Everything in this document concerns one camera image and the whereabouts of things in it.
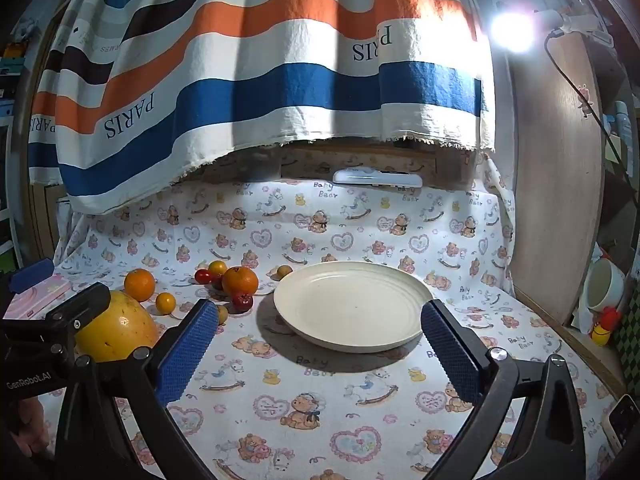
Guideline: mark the striped hanging cloth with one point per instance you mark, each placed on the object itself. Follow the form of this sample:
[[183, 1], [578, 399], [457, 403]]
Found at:
[[300, 85]]

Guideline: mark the tangerine with stem dimple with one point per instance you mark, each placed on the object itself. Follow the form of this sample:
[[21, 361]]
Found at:
[[240, 281]]

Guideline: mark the yellow cherry tomato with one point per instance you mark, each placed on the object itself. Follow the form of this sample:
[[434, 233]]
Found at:
[[218, 268]]

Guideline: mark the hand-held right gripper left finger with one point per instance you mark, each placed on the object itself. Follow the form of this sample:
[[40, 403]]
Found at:
[[187, 355]]

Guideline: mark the blue and white bottle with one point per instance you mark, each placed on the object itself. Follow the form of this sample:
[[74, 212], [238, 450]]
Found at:
[[623, 127]]

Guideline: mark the small orange-yellow citrus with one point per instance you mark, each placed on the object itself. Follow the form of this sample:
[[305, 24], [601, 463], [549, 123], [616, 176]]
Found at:
[[165, 303]]

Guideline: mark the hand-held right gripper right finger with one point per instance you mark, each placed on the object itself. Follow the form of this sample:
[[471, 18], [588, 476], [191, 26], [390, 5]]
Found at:
[[450, 355]]

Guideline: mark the bright clip lamp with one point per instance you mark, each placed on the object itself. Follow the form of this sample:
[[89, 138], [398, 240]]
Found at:
[[575, 22]]

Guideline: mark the white mug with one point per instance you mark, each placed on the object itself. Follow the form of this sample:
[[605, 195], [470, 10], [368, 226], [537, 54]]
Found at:
[[600, 285]]

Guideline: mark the clear plastic box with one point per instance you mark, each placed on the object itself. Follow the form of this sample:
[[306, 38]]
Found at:
[[255, 165], [460, 167]]

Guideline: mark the red and yellow toy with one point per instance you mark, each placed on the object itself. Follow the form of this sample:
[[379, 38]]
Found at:
[[605, 327]]

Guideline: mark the red cherry tomato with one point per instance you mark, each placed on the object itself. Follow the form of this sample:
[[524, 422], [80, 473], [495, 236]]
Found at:
[[203, 276]]

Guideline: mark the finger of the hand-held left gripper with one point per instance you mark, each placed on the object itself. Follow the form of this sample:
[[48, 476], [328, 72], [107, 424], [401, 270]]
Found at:
[[30, 275], [80, 302]]

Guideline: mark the bear print cloth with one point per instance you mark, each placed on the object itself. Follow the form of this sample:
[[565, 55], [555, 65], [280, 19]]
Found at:
[[350, 230]]

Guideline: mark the wooden side panel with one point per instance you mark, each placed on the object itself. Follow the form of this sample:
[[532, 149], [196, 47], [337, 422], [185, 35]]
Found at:
[[550, 210]]

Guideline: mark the brown longan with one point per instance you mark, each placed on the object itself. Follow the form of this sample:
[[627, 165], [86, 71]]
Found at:
[[223, 314], [284, 271]]

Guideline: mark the large yellow pomelo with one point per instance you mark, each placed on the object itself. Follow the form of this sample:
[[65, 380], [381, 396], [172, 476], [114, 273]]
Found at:
[[120, 330]]

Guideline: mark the smartphone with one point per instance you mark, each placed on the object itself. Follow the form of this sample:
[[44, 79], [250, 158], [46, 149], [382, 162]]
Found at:
[[620, 425]]

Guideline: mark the cartoon sticker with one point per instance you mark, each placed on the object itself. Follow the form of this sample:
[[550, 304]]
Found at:
[[584, 102]]

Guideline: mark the flat white device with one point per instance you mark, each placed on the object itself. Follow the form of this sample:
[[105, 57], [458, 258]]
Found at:
[[377, 178]]

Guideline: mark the small red hawthorn fruit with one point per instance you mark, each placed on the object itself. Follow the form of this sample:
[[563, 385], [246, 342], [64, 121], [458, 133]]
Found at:
[[242, 301], [217, 284]]

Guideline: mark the pink box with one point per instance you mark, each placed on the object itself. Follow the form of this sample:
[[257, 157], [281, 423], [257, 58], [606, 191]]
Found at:
[[35, 300]]

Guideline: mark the cream round plate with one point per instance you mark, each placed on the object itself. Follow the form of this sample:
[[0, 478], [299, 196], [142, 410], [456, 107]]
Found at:
[[350, 305]]

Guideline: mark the green checkered cloth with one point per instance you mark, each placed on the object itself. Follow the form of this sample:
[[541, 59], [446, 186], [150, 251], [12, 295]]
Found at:
[[629, 345]]

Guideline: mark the smooth round orange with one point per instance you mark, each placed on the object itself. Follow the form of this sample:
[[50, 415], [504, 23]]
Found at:
[[140, 285]]

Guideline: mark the person's left hand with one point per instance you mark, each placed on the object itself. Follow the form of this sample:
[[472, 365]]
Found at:
[[30, 425]]

